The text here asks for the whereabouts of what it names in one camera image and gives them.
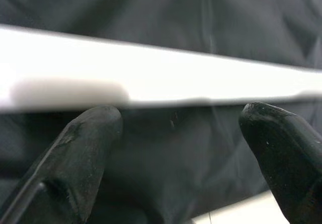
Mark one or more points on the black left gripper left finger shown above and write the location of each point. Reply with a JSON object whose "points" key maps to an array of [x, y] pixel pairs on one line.
{"points": [[70, 168]]}

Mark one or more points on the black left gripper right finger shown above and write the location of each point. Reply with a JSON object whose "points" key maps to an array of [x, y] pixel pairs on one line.
{"points": [[289, 158]]}

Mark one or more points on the white plastic table leg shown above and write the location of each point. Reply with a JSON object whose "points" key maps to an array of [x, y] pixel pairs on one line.
{"points": [[163, 78]]}

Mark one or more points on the black cloth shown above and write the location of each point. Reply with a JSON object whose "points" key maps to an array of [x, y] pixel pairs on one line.
{"points": [[163, 15]]}

